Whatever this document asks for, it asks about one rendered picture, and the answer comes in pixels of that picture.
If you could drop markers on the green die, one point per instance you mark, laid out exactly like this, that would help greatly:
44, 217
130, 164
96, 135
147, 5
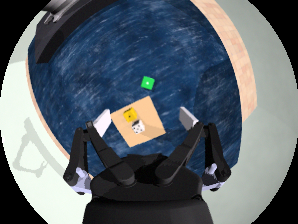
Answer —
147, 83

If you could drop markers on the white die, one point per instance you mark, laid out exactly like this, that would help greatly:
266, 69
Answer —
137, 126

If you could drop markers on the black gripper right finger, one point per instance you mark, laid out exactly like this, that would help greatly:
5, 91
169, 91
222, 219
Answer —
217, 171

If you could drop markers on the yellow die with black pips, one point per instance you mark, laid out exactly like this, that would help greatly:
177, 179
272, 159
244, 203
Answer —
130, 114

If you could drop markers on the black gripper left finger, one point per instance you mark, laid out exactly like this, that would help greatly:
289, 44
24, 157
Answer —
76, 174

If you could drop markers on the peach square mat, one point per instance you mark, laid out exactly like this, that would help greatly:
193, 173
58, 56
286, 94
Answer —
147, 114

